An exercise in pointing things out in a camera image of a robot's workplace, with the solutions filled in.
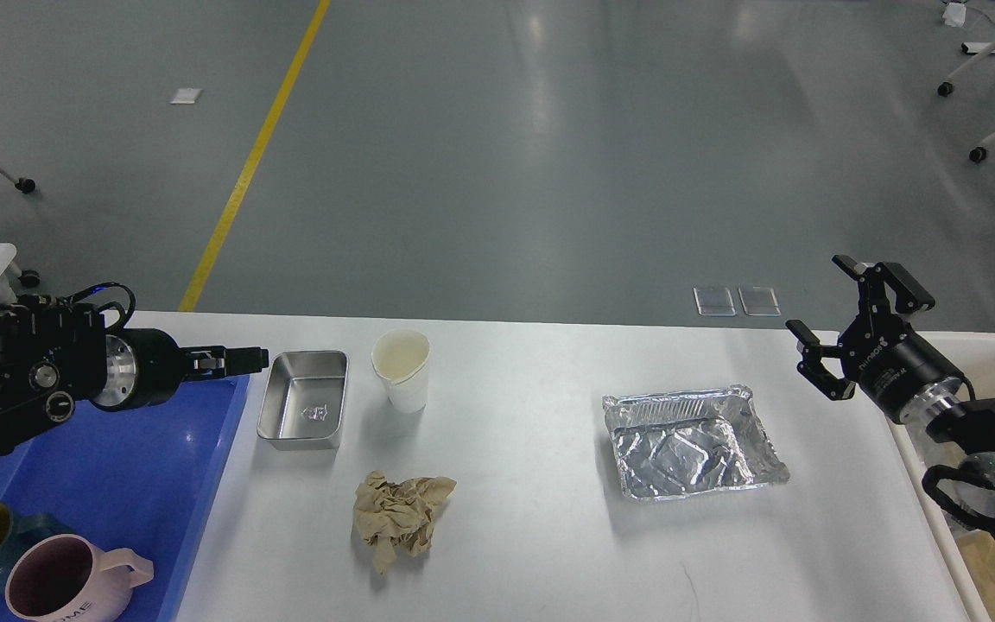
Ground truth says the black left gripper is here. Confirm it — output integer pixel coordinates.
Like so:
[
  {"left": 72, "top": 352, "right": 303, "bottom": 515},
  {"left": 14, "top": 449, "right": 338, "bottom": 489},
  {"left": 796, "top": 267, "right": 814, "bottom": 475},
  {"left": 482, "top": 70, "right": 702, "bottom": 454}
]
[{"left": 92, "top": 329, "right": 269, "bottom": 412}]

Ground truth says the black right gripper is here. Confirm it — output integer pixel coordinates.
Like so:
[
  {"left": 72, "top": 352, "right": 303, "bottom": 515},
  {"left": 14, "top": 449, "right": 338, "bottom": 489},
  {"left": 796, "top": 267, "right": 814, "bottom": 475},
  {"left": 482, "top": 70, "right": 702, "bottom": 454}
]
[{"left": 786, "top": 255, "right": 964, "bottom": 424}]

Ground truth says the stainless steel rectangular container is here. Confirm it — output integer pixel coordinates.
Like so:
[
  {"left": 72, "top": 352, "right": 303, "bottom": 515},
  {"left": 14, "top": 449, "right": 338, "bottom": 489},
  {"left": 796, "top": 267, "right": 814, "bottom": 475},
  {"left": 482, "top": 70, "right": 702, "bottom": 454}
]
[{"left": 257, "top": 350, "right": 348, "bottom": 450}]

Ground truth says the pink ceramic mug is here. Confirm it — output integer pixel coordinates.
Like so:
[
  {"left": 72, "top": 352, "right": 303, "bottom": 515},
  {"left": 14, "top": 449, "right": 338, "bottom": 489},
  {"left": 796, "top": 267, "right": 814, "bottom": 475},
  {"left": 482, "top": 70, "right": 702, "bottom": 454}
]
[{"left": 4, "top": 534, "right": 155, "bottom": 621}]

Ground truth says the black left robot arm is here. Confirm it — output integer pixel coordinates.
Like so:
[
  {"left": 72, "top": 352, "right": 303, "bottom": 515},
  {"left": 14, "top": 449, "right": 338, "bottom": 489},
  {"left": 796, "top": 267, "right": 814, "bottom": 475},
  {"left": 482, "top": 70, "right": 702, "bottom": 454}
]
[{"left": 0, "top": 281, "right": 269, "bottom": 456}]

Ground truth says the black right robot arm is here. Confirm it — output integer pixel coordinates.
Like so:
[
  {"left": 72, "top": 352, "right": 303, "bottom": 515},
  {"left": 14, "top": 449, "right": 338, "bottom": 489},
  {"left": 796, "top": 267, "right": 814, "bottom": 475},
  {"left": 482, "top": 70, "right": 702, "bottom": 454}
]
[{"left": 786, "top": 253, "right": 995, "bottom": 542}]

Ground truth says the right clear floor plate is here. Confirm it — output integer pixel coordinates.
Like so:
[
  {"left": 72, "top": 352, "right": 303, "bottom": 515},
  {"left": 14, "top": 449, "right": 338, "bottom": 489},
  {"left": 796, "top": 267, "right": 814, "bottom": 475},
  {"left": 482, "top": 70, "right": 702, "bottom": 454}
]
[{"left": 736, "top": 286, "right": 782, "bottom": 316}]

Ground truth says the clear floor plate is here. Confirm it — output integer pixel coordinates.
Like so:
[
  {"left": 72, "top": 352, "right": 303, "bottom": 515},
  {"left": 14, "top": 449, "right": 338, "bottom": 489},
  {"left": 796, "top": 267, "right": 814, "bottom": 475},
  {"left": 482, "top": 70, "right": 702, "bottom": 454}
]
[
  {"left": 736, "top": 286, "right": 782, "bottom": 316},
  {"left": 694, "top": 286, "right": 736, "bottom": 316}
]

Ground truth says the blue plastic tray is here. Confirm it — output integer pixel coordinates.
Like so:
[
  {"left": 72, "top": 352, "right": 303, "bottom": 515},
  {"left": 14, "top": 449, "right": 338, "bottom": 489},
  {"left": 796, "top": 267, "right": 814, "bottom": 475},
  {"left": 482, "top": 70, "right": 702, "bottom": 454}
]
[{"left": 0, "top": 378, "right": 249, "bottom": 621}]

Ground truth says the left clear floor plate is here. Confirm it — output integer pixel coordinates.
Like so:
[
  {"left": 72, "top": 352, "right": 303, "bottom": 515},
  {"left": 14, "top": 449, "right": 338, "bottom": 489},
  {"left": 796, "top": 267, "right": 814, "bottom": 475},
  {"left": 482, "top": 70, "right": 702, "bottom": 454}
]
[{"left": 694, "top": 286, "right": 736, "bottom": 316}]

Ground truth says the white plastic bin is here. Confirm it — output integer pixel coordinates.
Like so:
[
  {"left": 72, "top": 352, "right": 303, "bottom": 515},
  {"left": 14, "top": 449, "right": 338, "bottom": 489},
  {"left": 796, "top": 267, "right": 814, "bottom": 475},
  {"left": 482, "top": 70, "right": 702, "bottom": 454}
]
[{"left": 890, "top": 332, "right": 995, "bottom": 621}]

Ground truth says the white paper cup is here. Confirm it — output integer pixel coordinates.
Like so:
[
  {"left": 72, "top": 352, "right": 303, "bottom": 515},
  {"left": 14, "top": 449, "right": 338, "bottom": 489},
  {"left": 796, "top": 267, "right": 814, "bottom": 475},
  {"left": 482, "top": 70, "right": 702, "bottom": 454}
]
[{"left": 371, "top": 329, "right": 431, "bottom": 414}]

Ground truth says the aluminium foil tray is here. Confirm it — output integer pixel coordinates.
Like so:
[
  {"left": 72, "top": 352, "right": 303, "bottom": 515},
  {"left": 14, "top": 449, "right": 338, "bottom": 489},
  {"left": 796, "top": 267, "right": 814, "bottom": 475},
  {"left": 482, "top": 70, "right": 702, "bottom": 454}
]
[{"left": 601, "top": 384, "right": 791, "bottom": 503}]

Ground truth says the crumpled brown paper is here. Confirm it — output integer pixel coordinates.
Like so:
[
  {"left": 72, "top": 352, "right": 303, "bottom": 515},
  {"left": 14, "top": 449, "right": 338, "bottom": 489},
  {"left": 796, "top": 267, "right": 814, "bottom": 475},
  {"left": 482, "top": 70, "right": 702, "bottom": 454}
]
[{"left": 352, "top": 470, "right": 458, "bottom": 576}]

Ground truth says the white paper on floor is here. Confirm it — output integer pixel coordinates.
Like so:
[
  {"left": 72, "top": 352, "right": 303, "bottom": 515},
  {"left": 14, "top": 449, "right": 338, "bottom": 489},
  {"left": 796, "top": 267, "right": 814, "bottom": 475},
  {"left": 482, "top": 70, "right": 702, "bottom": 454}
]
[{"left": 169, "top": 87, "right": 203, "bottom": 105}]

